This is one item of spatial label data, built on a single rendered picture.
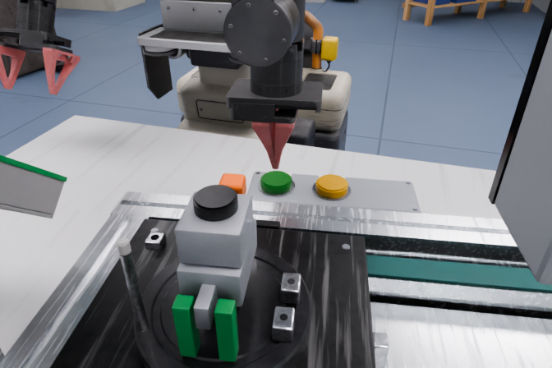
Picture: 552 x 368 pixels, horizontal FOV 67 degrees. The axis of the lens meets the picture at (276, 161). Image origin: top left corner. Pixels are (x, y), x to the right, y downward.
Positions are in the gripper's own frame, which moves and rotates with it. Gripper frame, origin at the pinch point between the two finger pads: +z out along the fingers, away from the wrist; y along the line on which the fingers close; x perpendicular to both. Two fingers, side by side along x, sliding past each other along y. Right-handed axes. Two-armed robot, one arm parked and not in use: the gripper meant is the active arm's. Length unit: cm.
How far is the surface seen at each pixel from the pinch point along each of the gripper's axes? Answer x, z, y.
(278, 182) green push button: -0.5, 2.8, 0.3
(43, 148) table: 23, 13, -49
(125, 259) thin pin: -24.6, -5.6, -6.9
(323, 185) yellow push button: -0.3, 2.8, 5.9
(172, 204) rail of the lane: -4.8, 4.1, -11.8
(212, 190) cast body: -20.8, -8.9, -1.8
